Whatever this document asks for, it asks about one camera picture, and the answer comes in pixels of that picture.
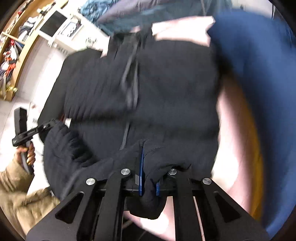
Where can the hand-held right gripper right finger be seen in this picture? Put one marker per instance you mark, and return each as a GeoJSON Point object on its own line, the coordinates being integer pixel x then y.
{"type": "Point", "coordinates": [158, 188]}

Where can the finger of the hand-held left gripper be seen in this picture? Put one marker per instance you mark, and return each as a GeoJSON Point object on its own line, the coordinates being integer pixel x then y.
{"type": "Point", "coordinates": [45, 127]}

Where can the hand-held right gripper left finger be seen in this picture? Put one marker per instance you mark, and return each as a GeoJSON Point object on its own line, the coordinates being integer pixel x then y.
{"type": "Point", "coordinates": [141, 171]}

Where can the black quilted jacket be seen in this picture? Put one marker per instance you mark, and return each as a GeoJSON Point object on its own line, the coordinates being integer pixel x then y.
{"type": "Point", "coordinates": [161, 92]}

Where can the person's left forearm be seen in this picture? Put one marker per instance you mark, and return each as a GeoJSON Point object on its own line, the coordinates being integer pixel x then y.
{"type": "Point", "coordinates": [25, 199]}

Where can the person's left hand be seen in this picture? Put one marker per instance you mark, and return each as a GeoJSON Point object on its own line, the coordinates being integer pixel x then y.
{"type": "Point", "coordinates": [29, 155]}

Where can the wooden shelf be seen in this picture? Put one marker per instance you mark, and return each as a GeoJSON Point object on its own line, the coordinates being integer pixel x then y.
{"type": "Point", "coordinates": [16, 51]}

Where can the pink polka-dot blanket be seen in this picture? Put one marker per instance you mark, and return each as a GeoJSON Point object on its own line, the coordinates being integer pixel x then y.
{"type": "Point", "coordinates": [231, 139]}

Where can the white cabinet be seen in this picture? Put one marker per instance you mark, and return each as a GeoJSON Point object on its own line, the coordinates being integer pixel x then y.
{"type": "Point", "coordinates": [67, 30]}

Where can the gold cloth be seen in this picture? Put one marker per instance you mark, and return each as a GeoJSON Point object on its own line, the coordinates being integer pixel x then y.
{"type": "Point", "coordinates": [252, 148]}

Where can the teal cloth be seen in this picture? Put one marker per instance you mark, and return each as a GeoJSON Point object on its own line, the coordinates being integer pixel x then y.
{"type": "Point", "coordinates": [99, 9]}

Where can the blue cloth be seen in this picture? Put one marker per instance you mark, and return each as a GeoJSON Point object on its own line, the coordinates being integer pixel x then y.
{"type": "Point", "coordinates": [259, 69]}

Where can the grey clothing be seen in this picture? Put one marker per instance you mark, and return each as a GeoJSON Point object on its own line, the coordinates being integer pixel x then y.
{"type": "Point", "coordinates": [161, 11]}

